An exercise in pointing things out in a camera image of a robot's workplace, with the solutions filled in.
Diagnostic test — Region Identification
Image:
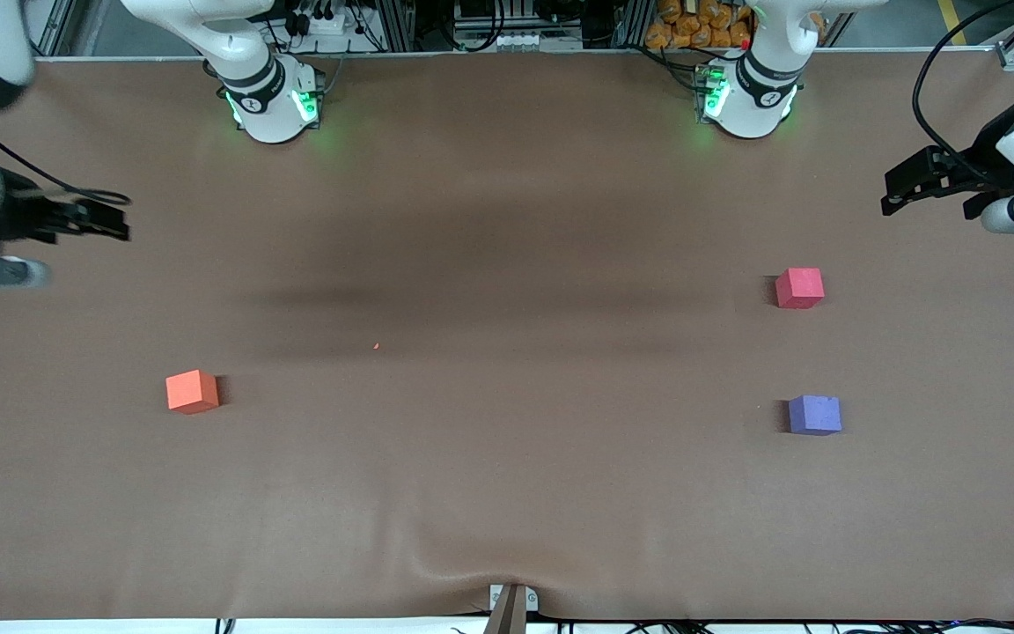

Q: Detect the metal clamp with brown strap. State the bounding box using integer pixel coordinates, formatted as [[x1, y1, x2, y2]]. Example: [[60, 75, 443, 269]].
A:
[[484, 583, 540, 634]]

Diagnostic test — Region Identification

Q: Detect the grey aluminium frame post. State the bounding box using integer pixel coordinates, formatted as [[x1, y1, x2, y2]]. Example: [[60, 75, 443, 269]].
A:
[[32, 0, 78, 57]]

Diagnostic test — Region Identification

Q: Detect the red foam block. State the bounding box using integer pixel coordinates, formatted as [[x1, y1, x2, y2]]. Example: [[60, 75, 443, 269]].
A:
[[775, 268, 825, 310]]

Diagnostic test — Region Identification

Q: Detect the orange foam block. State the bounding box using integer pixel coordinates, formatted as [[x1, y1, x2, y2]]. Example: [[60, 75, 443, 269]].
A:
[[165, 369, 221, 416]]

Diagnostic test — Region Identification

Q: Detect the white power strip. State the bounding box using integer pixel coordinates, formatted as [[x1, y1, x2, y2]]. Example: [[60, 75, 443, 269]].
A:
[[294, 7, 358, 36]]

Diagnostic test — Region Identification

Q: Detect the purple foam block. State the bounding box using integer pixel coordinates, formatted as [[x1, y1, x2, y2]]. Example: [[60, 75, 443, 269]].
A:
[[789, 395, 843, 436]]

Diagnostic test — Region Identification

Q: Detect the brown table cover mat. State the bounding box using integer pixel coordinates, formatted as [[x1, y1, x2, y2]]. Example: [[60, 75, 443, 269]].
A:
[[0, 48, 1014, 623]]

